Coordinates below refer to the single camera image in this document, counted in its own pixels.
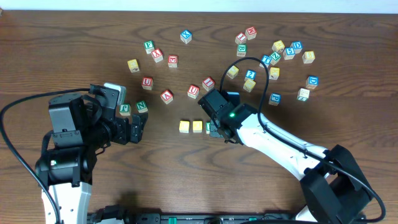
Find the blue D block right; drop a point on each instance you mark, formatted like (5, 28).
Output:
(312, 82)

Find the yellow O block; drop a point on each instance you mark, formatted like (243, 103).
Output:
(197, 126)

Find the yellow far block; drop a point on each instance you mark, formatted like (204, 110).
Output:
(278, 46)

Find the green N block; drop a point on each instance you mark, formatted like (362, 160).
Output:
(141, 106)

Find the green J block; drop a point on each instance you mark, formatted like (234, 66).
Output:
(125, 110)

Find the yellow 8 block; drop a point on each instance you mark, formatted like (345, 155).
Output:
(308, 57)

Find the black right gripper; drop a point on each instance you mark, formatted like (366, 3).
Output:
(216, 132)

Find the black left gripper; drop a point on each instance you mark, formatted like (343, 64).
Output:
(123, 130)

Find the red A block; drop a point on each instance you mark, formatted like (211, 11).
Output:
(167, 97)

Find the red U block right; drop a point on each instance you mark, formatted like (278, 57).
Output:
(193, 91)

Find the yellow S block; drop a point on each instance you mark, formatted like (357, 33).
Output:
(249, 85)

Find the yellow hammer block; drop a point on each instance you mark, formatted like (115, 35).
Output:
(274, 73)

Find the red U block left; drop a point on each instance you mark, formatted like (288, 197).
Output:
(147, 83)

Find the blue P block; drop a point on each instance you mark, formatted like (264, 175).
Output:
(274, 99)

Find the red u block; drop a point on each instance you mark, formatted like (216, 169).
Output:
(193, 91)
(147, 83)

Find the yellow C block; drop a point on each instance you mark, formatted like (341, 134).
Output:
(184, 126)

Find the red M block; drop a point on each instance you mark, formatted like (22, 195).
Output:
(251, 33)

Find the red i block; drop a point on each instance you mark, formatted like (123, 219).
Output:
(241, 38)
(208, 83)

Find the green F block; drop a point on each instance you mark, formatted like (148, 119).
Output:
(149, 46)

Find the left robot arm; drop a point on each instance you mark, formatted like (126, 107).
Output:
(83, 127)

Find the green Z block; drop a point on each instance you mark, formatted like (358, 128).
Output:
(275, 57)

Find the blue 5 block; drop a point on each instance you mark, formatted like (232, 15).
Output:
(288, 53)

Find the blue X block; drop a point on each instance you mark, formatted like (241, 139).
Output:
(186, 36)

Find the red Y block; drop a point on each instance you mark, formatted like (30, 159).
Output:
(157, 55)

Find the yellow pineapple block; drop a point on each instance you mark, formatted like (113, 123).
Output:
(232, 72)

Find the blue D block far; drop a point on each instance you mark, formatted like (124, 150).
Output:
(297, 46)

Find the red E block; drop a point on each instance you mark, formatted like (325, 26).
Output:
(173, 61)

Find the red I block far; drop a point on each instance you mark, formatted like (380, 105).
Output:
(241, 38)

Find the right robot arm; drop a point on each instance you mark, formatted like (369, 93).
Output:
(334, 186)

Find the blue d block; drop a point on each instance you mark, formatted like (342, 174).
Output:
(312, 82)
(297, 46)

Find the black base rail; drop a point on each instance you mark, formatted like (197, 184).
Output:
(118, 214)

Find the blue 2 block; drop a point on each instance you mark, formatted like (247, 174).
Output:
(250, 75)

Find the green B block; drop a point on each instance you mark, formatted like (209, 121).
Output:
(241, 50)

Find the blue T block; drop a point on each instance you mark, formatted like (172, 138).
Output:
(266, 60)

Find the yellow acorn block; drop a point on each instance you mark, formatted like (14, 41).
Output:
(133, 65)

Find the green R block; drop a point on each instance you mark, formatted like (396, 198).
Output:
(208, 127)

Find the green 7 block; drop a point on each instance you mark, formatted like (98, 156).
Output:
(303, 94)

